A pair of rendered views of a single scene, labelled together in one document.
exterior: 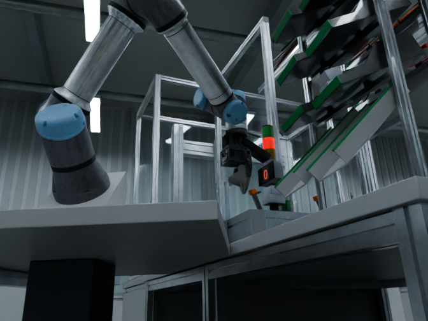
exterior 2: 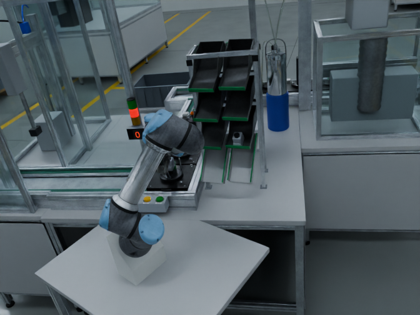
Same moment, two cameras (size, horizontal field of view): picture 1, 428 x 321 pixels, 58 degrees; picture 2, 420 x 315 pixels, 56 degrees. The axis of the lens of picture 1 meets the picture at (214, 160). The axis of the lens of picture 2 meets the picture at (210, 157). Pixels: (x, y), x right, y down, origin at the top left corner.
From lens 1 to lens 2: 1.93 m
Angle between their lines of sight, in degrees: 73
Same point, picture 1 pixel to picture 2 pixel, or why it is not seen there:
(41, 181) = not seen: outside the picture
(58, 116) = (159, 231)
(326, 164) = (230, 172)
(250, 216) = (193, 199)
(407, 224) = (298, 227)
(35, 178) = not seen: outside the picture
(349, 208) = (281, 222)
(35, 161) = not seen: outside the picture
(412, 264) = (297, 235)
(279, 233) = (242, 222)
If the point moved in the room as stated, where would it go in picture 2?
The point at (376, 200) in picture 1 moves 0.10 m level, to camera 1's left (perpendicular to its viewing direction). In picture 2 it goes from (292, 223) to (284, 235)
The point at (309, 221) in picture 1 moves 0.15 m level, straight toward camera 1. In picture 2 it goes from (261, 222) to (285, 235)
